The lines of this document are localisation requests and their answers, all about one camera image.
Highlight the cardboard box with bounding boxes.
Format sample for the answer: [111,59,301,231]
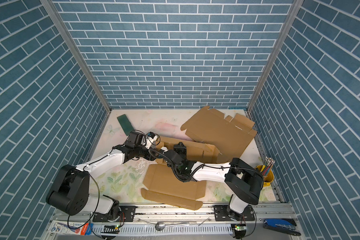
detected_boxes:
[141,137,220,210]
[181,106,257,164]

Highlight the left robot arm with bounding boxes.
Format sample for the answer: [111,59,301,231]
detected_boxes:
[46,130,160,222]

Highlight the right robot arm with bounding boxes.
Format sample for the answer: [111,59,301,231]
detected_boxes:
[151,142,264,221]

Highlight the green sponge block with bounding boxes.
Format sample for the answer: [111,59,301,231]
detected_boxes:
[117,114,134,136]

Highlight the metal spoon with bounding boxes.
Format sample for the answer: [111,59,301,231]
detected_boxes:
[137,220,211,232]

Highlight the yellow pencil cup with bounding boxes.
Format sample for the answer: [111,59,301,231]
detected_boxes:
[256,158,275,187]

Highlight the white printed package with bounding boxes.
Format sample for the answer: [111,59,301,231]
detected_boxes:
[47,221,94,236]

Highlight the blue black pliers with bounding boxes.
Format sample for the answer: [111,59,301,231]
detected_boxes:
[263,219,301,236]

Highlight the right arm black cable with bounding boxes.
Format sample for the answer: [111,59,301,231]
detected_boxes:
[148,148,265,239]

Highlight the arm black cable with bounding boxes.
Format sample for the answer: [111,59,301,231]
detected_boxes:
[148,148,265,239]
[66,129,161,239]

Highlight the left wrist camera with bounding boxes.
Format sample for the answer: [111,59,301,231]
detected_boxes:
[146,132,159,149]

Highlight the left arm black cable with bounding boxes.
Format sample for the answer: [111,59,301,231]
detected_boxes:
[66,129,161,239]

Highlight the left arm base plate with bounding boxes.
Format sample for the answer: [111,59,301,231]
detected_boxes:
[93,206,137,223]

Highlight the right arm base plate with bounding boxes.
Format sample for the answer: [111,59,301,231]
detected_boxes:
[214,205,255,222]

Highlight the white slotted cable duct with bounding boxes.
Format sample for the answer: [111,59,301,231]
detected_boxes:
[92,224,233,237]

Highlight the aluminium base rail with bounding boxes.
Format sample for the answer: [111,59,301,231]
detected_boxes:
[42,201,305,240]

